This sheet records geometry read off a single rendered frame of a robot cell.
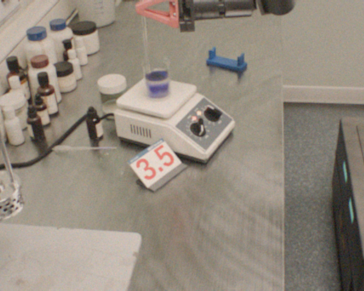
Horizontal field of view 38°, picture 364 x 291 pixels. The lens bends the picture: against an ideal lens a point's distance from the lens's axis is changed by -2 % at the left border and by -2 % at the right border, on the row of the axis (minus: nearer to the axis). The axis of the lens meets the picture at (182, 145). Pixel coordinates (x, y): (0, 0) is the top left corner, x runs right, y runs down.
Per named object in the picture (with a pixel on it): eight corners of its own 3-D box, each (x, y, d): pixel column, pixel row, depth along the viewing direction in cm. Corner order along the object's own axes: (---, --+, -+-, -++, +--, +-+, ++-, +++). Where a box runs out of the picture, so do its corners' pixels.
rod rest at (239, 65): (247, 66, 131) (247, 53, 129) (241, 71, 129) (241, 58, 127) (212, 58, 136) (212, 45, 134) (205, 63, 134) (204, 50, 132)
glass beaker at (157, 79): (141, 94, 105) (136, 57, 100) (166, 88, 107) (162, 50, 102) (152, 108, 101) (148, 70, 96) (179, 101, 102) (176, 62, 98)
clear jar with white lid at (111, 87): (133, 116, 115) (130, 82, 110) (107, 123, 113) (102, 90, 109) (124, 103, 120) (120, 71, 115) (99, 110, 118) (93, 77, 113)
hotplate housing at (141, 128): (235, 130, 108) (235, 95, 104) (205, 166, 99) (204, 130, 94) (142, 107, 118) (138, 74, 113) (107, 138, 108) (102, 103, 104)
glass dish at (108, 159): (110, 150, 105) (108, 140, 104) (131, 159, 102) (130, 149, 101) (90, 163, 102) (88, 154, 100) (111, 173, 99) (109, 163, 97)
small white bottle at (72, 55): (80, 74, 133) (76, 46, 129) (83, 79, 131) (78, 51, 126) (69, 77, 132) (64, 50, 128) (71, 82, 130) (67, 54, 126)
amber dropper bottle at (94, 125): (88, 140, 108) (82, 111, 104) (88, 133, 111) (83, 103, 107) (103, 139, 108) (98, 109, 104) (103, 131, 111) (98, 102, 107)
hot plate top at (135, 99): (198, 90, 107) (198, 85, 106) (168, 119, 98) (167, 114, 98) (147, 78, 112) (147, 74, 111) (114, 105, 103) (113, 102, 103)
